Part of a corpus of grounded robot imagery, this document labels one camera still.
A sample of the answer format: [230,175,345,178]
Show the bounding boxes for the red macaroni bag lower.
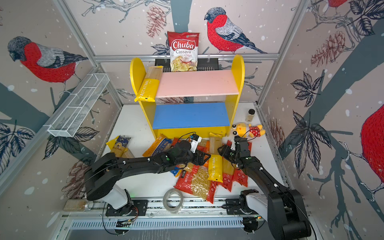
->
[174,166,218,204]

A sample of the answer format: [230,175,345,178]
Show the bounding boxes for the blue orange pasta bag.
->
[140,134,178,174]

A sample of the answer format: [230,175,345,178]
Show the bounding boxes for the orange Pastatime pasta bag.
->
[189,134,210,168]

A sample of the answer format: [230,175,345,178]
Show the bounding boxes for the clear tape roll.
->
[162,189,184,214]

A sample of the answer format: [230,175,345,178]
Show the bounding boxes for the white wire mesh basket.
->
[48,73,110,137]

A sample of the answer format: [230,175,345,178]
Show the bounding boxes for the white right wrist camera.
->
[231,136,241,151]

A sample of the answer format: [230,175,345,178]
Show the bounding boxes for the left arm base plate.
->
[105,200,149,217]

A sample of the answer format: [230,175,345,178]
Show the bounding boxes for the red Chuba cassava chips bag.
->
[168,32,200,72]

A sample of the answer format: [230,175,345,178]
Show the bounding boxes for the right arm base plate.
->
[222,196,268,218]

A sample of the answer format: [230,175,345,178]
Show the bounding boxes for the black rack behind shelf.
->
[155,59,219,73]

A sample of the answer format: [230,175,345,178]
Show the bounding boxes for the red macaroni bag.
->
[174,166,218,204]
[170,137,208,173]

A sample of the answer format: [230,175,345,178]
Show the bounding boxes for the yellow plush toy red dress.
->
[232,123,266,138]

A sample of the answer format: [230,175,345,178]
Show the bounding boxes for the red spaghetti bag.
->
[220,158,235,192]
[232,140,253,188]

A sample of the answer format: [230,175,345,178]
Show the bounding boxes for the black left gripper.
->
[175,147,212,166]

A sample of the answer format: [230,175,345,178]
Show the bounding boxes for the glass jar left floor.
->
[63,199,94,212]

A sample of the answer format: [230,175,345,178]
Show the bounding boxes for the yellow shelf pink blue boards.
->
[139,55,245,139]

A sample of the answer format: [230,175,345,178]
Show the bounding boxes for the small spice jar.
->
[246,109,256,123]

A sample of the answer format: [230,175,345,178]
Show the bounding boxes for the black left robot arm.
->
[84,141,211,210]

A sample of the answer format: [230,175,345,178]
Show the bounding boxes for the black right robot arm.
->
[218,136,313,240]

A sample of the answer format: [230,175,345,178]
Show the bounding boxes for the yellow Pastatime spaghetti bag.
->
[208,133,223,183]
[135,66,164,103]

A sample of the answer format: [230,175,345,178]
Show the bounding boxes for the red macaroni bag upper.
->
[170,137,208,173]

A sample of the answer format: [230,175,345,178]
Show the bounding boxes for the dark blue spaghetti bag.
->
[114,135,131,151]

